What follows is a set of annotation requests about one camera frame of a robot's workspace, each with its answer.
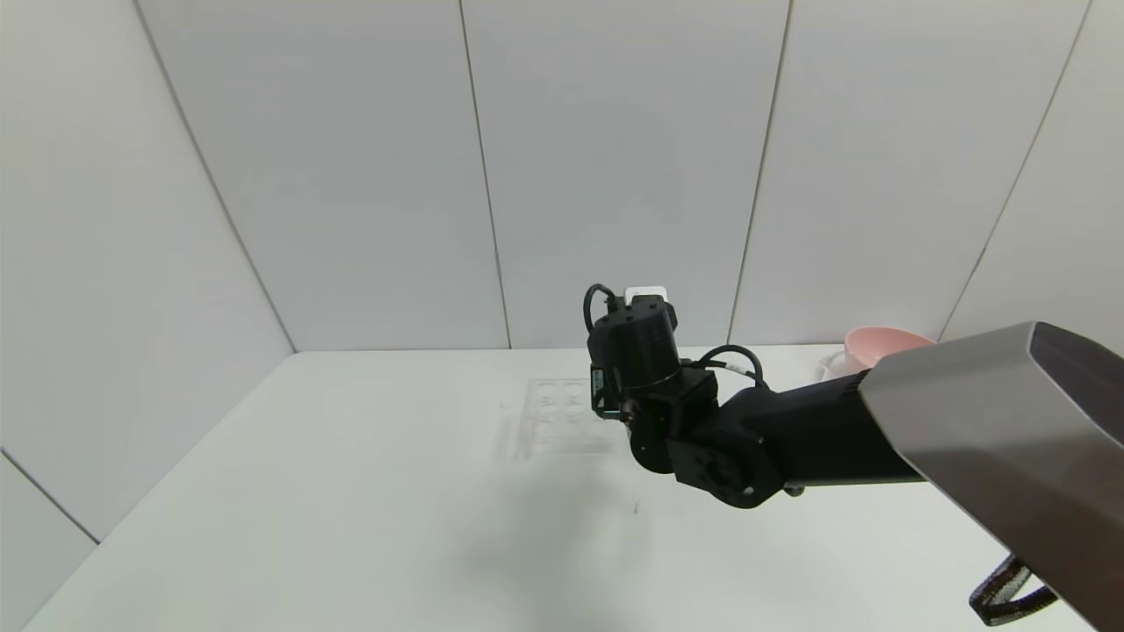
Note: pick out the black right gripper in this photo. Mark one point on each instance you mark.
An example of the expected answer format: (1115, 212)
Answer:
(597, 386)

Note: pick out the clear plastic test tube rack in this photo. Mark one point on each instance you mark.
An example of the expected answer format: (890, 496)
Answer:
(562, 421)

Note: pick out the clear glass beaker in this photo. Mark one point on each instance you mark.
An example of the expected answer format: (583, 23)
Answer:
(839, 367)

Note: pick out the pink bowl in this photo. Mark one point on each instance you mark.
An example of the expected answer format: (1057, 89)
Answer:
(878, 342)

